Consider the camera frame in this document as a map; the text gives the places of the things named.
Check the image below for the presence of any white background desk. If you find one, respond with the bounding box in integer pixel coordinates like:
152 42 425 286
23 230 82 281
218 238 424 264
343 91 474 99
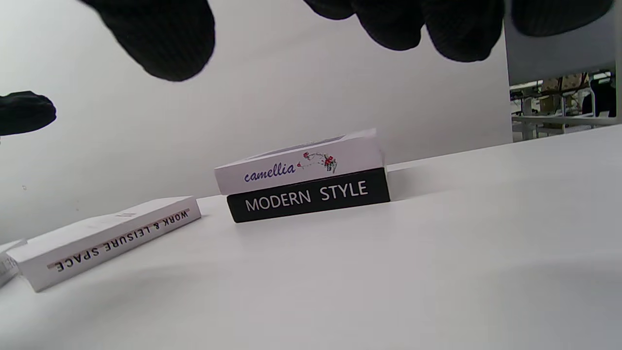
510 80 622 142

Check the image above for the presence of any cardboard box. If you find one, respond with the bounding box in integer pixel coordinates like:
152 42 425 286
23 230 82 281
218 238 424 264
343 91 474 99
539 73 591 115

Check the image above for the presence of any white book floral label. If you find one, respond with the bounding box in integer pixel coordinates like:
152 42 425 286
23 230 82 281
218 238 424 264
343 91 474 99
214 128 386 195

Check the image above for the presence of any grey partition panel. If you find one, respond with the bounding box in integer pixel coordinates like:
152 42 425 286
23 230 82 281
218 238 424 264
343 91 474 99
504 10 622 87

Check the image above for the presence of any white book black spine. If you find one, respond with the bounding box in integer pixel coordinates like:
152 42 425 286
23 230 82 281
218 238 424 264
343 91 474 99
226 168 391 223

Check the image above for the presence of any person's right hand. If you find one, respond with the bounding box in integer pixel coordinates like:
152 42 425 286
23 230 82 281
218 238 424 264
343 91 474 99
80 0 615 82

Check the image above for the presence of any person's left hand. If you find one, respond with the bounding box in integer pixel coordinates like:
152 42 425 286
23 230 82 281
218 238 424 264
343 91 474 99
0 91 57 137

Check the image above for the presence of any white backdrop board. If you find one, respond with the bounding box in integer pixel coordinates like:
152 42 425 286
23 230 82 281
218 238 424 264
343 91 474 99
0 0 513 244

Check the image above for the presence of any white book red-lined spine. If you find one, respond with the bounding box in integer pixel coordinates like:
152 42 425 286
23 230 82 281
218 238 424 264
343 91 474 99
6 196 202 292

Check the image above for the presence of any white book overlapping letters print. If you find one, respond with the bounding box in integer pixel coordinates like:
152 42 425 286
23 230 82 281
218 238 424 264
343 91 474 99
0 238 27 287

